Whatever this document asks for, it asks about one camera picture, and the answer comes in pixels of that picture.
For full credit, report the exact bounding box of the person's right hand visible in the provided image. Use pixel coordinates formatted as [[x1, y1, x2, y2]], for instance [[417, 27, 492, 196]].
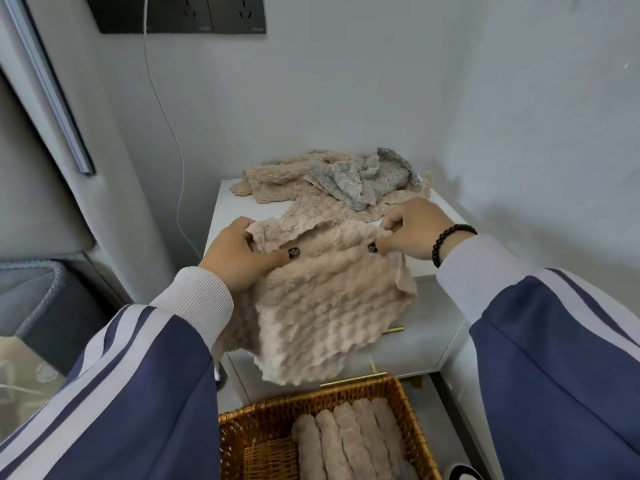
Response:
[[368, 197, 456, 261]]

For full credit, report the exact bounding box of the person's left hand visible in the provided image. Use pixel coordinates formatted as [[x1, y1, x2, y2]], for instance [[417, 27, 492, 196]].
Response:
[[198, 216, 301, 295]]

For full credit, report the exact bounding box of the pile of beige grey towels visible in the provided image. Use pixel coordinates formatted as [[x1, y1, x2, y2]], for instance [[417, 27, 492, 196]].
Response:
[[229, 147, 433, 225]]

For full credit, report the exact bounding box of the single beige towel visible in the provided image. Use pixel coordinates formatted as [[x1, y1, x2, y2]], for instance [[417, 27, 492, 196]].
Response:
[[291, 413, 327, 480], [212, 217, 419, 387], [371, 397, 409, 471], [315, 409, 353, 480], [332, 403, 379, 480], [352, 398, 396, 480]]

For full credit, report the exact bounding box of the orange wicker basket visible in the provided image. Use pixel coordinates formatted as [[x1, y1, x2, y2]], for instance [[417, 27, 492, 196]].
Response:
[[218, 375, 443, 480]]

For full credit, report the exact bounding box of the person's left forearm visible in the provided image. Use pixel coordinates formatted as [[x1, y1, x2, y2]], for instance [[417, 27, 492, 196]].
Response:
[[0, 266, 235, 480]]

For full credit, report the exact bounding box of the person's right forearm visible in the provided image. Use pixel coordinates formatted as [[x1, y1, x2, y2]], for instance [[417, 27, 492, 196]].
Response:
[[435, 233, 640, 480]]

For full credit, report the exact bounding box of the person's right shoe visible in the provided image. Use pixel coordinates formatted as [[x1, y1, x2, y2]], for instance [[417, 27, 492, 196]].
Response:
[[449, 462, 486, 480]]

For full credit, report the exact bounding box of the white nightstand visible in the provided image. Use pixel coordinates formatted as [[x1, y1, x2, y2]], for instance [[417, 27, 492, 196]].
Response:
[[203, 178, 473, 405]]

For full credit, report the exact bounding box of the grey padded headboard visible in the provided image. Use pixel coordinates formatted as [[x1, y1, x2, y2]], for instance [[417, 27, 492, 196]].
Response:
[[0, 69, 96, 261]]

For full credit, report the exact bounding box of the patterned beige bedspread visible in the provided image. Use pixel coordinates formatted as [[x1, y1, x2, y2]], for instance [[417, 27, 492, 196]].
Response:
[[0, 335, 66, 441]]

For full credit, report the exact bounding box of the silver headboard trim strip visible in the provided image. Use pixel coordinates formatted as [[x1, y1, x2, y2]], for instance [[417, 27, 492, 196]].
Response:
[[2, 0, 97, 177]]

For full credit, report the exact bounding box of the black bead bracelet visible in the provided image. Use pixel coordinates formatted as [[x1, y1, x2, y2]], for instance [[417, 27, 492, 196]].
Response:
[[431, 223, 479, 269]]

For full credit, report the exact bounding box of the short gold drawer handle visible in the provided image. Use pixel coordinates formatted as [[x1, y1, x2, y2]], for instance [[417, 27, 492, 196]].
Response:
[[319, 359, 389, 388]]

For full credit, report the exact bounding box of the white charging cable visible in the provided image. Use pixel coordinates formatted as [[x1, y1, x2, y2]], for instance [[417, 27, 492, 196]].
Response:
[[143, 0, 203, 261]]

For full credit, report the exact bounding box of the narrow black wall socket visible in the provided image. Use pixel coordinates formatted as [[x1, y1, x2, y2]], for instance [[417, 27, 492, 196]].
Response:
[[206, 0, 267, 35]]

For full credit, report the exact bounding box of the wide black wall socket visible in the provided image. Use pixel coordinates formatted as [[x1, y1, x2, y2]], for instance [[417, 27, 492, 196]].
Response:
[[83, 0, 213, 35]]

